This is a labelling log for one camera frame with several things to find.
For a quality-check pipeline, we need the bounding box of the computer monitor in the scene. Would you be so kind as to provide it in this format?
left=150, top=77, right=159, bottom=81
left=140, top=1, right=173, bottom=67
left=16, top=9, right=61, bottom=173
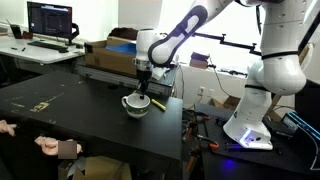
left=27, top=1, right=79, bottom=46

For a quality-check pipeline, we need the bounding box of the grey metal case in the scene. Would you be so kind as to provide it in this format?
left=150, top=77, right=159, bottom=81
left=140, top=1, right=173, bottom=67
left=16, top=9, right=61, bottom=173
left=78, top=64, right=177, bottom=96

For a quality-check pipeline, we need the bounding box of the dark round object behind box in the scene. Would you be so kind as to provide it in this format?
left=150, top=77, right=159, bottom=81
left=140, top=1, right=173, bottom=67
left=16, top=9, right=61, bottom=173
left=109, top=27, right=138, bottom=40

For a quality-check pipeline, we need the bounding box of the small brown box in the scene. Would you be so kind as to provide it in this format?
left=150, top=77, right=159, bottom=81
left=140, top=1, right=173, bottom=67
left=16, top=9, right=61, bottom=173
left=189, top=52, right=209, bottom=69

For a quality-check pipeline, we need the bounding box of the orange-handled clamp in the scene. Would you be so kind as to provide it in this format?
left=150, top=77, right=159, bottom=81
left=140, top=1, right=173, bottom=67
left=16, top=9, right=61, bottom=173
left=196, top=134, right=219, bottom=150

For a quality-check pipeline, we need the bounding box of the white mug with green band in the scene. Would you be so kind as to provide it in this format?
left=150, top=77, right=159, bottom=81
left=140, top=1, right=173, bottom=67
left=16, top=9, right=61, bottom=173
left=121, top=93, right=150, bottom=119

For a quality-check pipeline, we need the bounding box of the black keyboard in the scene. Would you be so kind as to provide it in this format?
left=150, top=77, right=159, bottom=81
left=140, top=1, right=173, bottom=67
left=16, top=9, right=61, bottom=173
left=27, top=41, right=69, bottom=53

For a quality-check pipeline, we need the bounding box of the white desk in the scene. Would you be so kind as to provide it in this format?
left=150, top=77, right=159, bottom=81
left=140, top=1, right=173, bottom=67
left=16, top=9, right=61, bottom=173
left=0, top=36, right=85, bottom=64

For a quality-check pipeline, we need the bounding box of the black control box blue light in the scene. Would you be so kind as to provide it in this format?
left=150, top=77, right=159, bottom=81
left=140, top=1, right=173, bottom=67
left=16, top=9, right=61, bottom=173
left=282, top=112, right=320, bottom=140

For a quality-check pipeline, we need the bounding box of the yellow marker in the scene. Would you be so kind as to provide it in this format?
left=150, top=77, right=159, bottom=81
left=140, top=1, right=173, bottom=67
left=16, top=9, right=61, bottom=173
left=151, top=99, right=166, bottom=111

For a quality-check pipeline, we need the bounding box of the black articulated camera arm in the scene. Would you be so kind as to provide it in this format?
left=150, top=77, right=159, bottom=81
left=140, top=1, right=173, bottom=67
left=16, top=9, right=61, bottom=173
left=193, top=32, right=262, bottom=56

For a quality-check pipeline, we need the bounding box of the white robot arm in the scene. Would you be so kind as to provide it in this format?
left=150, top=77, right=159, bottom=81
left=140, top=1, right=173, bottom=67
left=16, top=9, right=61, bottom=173
left=135, top=0, right=319, bottom=150

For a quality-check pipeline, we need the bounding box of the cardboard box with blue lining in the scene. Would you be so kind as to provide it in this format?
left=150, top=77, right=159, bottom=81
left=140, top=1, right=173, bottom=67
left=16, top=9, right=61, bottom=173
left=84, top=36, right=136, bottom=77

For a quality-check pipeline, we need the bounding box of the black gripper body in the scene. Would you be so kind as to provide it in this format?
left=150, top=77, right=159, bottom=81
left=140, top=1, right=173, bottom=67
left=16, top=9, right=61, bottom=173
left=137, top=70, right=152, bottom=94

